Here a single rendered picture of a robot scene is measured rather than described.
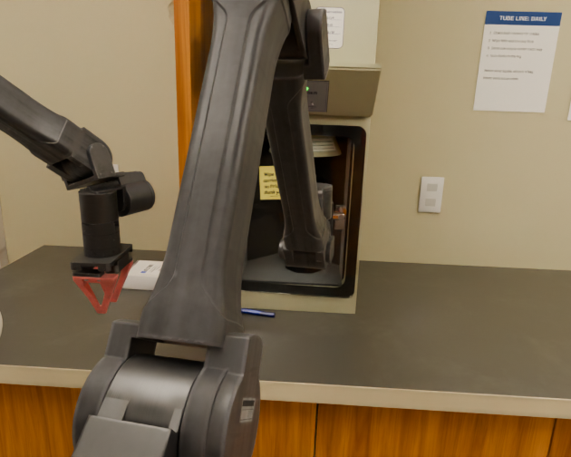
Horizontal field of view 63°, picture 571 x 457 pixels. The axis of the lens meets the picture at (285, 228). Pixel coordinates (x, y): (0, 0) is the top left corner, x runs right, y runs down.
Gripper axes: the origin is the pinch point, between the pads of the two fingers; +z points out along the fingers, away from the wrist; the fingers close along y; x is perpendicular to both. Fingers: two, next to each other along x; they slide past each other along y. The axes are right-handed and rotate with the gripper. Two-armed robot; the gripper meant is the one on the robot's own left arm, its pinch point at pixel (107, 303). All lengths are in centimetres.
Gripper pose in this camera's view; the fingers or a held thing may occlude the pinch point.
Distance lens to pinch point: 86.4
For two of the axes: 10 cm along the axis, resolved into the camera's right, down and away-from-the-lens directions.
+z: -0.3, 9.6, 2.8
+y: 0.5, -2.7, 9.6
